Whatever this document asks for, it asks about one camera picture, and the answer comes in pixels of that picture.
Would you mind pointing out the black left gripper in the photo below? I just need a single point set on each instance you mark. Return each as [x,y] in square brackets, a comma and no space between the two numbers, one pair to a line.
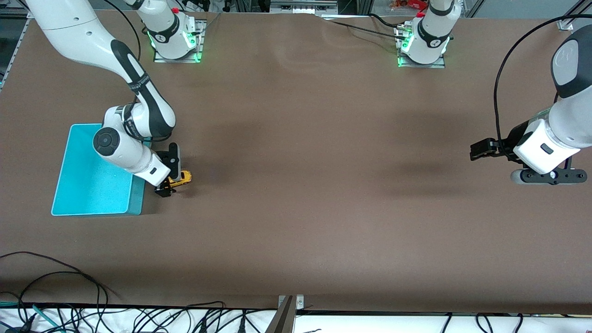
[512,140]

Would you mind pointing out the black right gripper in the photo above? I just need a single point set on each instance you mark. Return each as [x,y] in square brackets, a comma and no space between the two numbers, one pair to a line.
[172,159]

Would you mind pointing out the yellow beetle toy car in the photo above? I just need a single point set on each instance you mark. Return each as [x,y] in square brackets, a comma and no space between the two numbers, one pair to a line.
[185,176]

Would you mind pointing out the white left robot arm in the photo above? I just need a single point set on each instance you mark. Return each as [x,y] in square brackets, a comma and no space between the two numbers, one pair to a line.
[569,120]

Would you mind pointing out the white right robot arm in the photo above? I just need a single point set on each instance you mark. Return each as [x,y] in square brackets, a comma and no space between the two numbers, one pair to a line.
[69,27]

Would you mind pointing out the turquoise plastic bin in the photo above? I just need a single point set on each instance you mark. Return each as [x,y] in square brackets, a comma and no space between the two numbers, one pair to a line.
[88,189]

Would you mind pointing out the black power plug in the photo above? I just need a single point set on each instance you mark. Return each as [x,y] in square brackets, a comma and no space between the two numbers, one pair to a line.
[243,323]
[202,325]

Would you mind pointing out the red orange item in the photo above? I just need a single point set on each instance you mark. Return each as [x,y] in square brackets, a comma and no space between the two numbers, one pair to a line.
[407,4]

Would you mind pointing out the grey metal device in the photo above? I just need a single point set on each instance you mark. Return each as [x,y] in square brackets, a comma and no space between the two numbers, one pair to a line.
[303,6]

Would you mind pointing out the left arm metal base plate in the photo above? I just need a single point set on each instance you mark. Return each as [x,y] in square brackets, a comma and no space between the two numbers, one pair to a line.
[421,65]

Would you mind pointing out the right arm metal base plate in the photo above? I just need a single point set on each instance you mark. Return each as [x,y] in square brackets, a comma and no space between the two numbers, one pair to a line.
[178,60]

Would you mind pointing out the short aluminium frame profile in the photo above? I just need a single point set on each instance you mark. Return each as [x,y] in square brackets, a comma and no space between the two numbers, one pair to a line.
[566,22]

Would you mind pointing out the metal table edge bracket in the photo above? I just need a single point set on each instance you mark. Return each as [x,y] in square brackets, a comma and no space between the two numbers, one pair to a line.
[286,319]

